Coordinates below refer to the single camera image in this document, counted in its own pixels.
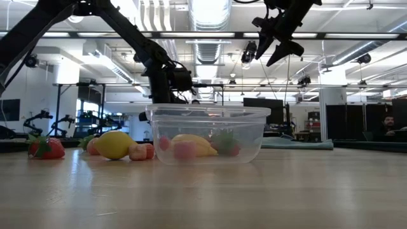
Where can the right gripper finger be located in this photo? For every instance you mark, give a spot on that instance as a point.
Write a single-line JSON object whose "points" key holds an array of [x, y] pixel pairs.
{"points": [[286, 49], [263, 41]]}

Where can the red toy cherry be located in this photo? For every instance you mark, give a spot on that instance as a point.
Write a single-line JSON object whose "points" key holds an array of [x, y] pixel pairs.
{"points": [[164, 143]]}

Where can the red-pink toy fruit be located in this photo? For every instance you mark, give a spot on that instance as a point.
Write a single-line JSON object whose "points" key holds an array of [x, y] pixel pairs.
{"points": [[151, 151]]}

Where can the pink lumpy toy fruit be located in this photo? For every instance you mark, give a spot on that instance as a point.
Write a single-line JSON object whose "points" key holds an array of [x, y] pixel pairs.
{"points": [[184, 150], [137, 152]]}

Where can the yellow toy lemon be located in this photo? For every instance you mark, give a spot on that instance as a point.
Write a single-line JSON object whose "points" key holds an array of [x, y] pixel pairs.
{"points": [[114, 145]]}

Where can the pink toy peach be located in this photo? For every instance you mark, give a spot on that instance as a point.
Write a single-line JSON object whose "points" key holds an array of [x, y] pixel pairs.
{"points": [[92, 147]]}

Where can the yellow toy banana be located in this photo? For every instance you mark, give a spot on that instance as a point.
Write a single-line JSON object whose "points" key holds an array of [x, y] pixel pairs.
{"points": [[205, 144]]}

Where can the clear plastic tupperware container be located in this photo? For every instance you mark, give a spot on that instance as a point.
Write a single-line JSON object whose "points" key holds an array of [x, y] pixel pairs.
{"points": [[210, 160]]}

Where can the red toy strawberry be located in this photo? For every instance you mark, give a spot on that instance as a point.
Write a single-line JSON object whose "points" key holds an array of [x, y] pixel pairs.
{"points": [[47, 149], [227, 144]]}

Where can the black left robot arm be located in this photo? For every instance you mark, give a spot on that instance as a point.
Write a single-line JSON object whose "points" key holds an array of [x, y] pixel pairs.
{"points": [[31, 25]]}

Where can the black background robot arm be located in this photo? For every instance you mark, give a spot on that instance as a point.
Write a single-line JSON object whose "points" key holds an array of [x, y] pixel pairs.
{"points": [[44, 114], [66, 120]]}

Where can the black ceiling spotlight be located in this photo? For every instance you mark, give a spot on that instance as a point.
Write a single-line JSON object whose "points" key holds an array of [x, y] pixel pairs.
{"points": [[304, 80], [248, 54], [31, 62], [364, 58]]}

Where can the person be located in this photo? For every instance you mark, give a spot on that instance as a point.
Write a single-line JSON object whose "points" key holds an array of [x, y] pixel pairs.
{"points": [[388, 125], [196, 101]]}

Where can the dark robot workstation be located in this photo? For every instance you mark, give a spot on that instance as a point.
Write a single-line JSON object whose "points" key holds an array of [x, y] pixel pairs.
{"points": [[101, 124]]}

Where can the black monitor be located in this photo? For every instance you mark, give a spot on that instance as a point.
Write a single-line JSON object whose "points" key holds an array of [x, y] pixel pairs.
{"points": [[262, 108]]}

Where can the red and white cabinet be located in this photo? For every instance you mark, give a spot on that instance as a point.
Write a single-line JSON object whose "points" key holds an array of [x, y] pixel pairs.
{"points": [[314, 122]]}

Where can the teal cloth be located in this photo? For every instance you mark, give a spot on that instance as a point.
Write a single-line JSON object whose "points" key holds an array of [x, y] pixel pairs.
{"points": [[295, 143]]}

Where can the black room divider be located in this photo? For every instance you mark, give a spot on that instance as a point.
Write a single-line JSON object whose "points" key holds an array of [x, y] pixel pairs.
{"points": [[356, 122]]}

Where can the dark cabinet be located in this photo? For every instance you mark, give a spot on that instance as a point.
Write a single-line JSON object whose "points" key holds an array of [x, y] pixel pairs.
{"points": [[400, 109]]}

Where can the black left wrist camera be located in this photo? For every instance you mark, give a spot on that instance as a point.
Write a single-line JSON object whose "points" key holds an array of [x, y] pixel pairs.
{"points": [[180, 79]]}

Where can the small black metal frame rig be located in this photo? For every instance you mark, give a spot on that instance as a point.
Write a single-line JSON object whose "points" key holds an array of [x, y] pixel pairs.
{"points": [[216, 85]]}

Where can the black frame bar with lights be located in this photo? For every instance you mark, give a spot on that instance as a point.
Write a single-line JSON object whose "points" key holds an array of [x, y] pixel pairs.
{"points": [[206, 35]]}

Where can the silver ventilation duct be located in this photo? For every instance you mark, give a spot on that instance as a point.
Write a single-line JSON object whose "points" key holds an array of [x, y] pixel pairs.
{"points": [[208, 19]]}

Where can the tall black metal frame rig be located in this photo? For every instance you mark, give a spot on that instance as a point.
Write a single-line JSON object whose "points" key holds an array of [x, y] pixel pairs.
{"points": [[58, 108]]}

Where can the black wall screen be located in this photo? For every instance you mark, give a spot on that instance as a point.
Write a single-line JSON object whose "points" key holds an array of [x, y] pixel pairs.
{"points": [[9, 109]]}

